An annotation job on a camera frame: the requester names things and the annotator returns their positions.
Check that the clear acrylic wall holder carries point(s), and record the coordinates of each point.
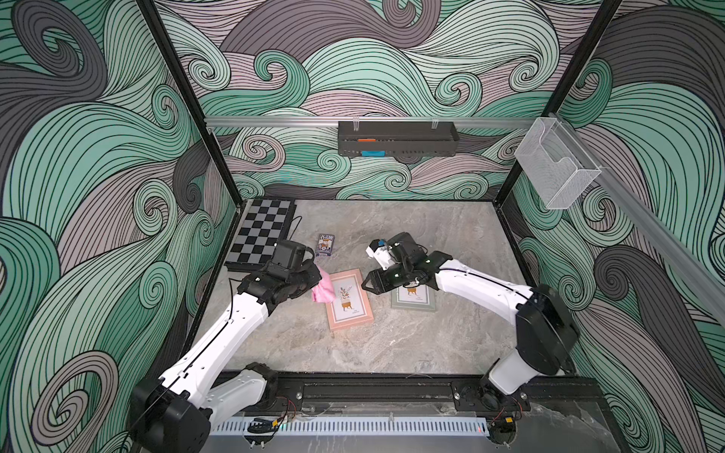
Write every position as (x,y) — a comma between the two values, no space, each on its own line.
(557,162)

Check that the playing card box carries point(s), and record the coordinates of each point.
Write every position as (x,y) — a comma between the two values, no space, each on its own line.
(324,245)

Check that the pink picture frame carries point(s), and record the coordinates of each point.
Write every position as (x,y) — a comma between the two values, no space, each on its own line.
(351,306)

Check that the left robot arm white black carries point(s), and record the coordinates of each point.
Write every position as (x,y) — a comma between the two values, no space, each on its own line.
(177,411)

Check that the aluminium back rail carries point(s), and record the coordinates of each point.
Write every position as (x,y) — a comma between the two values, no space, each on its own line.
(265,121)

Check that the pink cloth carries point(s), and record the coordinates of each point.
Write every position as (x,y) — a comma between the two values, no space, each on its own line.
(324,291)

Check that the green picture frame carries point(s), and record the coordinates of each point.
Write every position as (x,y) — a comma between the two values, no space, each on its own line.
(418,298)

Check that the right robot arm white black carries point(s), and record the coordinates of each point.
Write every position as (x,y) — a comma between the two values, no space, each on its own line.
(545,332)

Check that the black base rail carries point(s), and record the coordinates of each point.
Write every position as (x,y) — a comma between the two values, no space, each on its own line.
(464,392)

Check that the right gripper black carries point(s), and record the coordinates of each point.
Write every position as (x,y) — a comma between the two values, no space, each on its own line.
(380,279)

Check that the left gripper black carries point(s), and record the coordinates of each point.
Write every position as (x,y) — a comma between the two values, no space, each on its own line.
(311,273)

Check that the white slotted cable duct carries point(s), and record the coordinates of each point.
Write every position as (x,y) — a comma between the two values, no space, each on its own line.
(386,426)

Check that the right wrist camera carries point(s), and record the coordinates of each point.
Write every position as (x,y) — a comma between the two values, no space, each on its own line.
(380,251)

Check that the black grey chessboard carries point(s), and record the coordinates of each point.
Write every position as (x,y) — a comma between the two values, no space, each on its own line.
(265,222)

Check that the black wall shelf tray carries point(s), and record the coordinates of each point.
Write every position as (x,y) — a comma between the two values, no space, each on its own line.
(404,141)

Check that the aluminium rail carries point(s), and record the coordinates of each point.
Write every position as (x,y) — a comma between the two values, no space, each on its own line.
(623,177)
(265,121)

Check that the aluminium right side rail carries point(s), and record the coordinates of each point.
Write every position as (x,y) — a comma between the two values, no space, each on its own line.
(623,177)

